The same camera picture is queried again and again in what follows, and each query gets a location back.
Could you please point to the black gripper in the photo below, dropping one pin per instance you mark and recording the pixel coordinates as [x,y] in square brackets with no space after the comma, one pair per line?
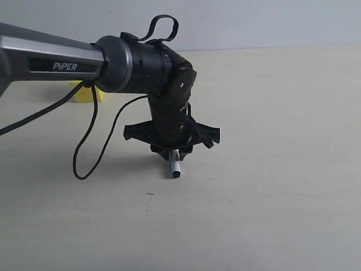
[177,130]

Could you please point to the black and white marker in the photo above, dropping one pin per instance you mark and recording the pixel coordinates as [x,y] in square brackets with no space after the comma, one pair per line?
[175,163]

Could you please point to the yellow foam cube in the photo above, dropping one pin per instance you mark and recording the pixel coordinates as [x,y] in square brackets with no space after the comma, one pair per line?
[84,95]

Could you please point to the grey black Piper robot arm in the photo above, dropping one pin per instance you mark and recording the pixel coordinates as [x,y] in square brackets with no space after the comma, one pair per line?
[115,64]

